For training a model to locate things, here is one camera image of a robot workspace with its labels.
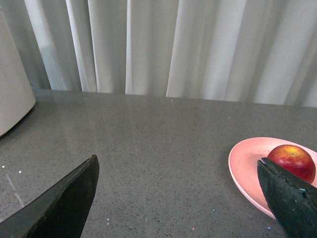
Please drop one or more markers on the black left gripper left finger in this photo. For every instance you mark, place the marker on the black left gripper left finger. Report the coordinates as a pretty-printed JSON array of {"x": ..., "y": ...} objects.
[{"x": 61, "y": 211}]

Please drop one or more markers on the red yellow apple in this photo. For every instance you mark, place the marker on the red yellow apple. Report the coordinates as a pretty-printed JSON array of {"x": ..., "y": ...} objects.
[{"x": 295, "y": 160}]

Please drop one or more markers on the white pleated curtain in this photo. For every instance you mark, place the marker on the white pleated curtain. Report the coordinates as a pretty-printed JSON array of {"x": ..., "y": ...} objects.
[{"x": 257, "y": 51}]

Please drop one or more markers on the white rounded appliance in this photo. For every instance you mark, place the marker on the white rounded appliance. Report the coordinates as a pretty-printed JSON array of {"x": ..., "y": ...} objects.
[{"x": 16, "y": 95}]

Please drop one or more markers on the pink round plate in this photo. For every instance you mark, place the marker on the pink round plate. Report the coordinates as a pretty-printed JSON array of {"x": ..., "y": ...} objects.
[{"x": 242, "y": 161}]

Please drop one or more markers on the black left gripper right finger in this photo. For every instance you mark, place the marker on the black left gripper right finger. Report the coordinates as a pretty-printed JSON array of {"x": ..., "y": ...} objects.
[{"x": 292, "y": 201}]

